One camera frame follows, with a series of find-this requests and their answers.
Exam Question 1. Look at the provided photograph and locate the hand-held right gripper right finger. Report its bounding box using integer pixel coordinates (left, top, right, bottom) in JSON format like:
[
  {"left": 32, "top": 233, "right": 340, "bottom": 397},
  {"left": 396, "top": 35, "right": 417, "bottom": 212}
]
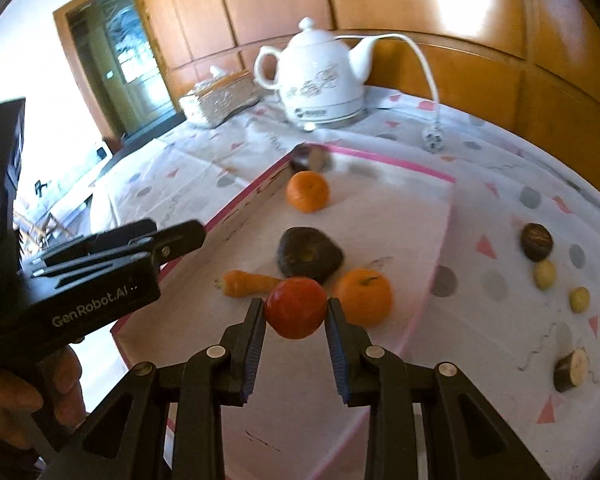
[{"left": 325, "top": 297, "right": 548, "bottom": 480}]

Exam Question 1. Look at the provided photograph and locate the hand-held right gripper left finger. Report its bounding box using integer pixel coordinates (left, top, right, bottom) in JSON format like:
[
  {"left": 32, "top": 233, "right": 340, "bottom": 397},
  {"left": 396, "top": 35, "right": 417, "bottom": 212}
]
[{"left": 60, "top": 297, "right": 268, "bottom": 480}]

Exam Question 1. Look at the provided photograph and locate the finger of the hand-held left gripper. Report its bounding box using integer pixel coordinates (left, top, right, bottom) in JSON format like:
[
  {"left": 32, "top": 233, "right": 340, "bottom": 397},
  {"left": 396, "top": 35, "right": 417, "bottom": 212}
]
[
  {"left": 42, "top": 218, "right": 159, "bottom": 262},
  {"left": 30, "top": 218, "right": 207, "bottom": 282}
]

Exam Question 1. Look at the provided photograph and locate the orange tangerine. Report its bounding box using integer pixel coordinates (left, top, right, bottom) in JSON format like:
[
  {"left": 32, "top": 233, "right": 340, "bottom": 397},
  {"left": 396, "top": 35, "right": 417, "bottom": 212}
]
[
  {"left": 334, "top": 268, "right": 393, "bottom": 328},
  {"left": 286, "top": 170, "right": 330, "bottom": 213}
]

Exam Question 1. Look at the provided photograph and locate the small red tomato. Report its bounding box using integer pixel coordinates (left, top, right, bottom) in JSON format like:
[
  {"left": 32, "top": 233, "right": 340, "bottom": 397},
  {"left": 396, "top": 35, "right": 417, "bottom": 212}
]
[{"left": 264, "top": 276, "right": 328, "bottom": 341}]

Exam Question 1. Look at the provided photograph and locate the small orange carrot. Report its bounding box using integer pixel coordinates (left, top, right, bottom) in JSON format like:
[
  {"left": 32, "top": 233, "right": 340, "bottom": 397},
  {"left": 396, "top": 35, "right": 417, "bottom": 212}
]
[{"left": 215, "top": 270, "right": 283, "bottom": 300}]

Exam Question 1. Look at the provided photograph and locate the large dark water chestnut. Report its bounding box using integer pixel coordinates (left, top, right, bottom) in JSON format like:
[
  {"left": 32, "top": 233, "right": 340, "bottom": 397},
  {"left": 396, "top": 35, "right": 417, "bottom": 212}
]
[{"left": 277, "top": 227, "right": 345, "bottom": 283}]

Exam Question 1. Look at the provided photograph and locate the cut dark sugarcane piece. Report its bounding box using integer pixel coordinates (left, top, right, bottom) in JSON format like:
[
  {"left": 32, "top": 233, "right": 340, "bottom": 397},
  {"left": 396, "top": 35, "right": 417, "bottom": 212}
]
[
  {"left": 290, "top": 145, "right": 333, "bottom": 173},
  {"left": 552, "top": 346, "right": 591, "bottom": 393}
]

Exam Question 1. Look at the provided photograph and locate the pink shallow cardboard box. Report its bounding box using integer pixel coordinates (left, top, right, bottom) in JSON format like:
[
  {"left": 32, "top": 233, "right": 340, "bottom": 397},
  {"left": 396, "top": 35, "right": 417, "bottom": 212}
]
[{"left": 110, "top": 142, "right": 457, "bottom": 480}]

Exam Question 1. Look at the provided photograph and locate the person's left hand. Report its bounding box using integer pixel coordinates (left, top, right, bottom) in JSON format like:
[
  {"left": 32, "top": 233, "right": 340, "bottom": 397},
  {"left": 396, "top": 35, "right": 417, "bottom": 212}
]
[{"left": 0, "top": 345, "right": 84, "bottom": 452}]

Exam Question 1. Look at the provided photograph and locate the silver patterned tissue box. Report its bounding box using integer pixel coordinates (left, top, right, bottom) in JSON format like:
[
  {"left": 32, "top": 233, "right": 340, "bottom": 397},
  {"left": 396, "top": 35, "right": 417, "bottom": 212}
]
[{"left": 179, "top": 69, "right": 261, "bottom": 127}]

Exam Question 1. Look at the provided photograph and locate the wooden glass panel door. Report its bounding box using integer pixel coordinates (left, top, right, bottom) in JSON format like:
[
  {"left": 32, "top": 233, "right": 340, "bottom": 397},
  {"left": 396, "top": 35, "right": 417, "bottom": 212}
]
[{"left": 52, "top": 0, "right": 186, "bottom": 136}]

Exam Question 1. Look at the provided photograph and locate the white patterned tablecloth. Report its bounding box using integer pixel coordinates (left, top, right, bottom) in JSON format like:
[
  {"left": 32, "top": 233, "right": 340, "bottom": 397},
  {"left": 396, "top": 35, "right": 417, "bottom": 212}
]
[{"left": 87, "top": 85, "right": 600, "bottom": 466}]

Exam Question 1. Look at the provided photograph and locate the silver kettle base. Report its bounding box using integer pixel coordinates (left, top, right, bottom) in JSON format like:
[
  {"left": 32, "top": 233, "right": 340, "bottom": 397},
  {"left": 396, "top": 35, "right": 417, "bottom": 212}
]
[{"left": 285, "top": 102, "right": 368, "bottom": 129}]

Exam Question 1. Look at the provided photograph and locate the small yellow longan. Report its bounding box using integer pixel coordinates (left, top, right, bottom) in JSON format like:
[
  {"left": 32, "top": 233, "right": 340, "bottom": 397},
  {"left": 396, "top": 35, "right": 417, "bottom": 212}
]
[
  {"left": 568, "top": 286, "right": 591, "bottom": 314},
  {"left": 533, "top": 259, "right": 557, "bottom": 291}
]

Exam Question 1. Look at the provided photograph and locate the white floral ceramic kettle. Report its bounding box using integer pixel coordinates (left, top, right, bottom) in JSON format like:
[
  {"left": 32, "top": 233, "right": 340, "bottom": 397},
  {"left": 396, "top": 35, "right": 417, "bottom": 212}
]
[{"left": 254, "top": 16, "right": 376, "bottom": 118}]

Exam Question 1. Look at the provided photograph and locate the small round dark chestnut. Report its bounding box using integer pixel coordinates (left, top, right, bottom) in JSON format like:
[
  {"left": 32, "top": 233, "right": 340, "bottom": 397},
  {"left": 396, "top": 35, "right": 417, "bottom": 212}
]
[{"left": 520, "top": 222, "right": 554, "bottom": 262}]

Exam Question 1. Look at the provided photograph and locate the white power cord with plug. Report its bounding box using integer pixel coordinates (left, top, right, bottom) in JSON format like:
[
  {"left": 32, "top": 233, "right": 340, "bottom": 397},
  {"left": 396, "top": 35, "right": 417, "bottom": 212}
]
[{"left": 337, "top": 32, "right": 446, "bottom": 154}]

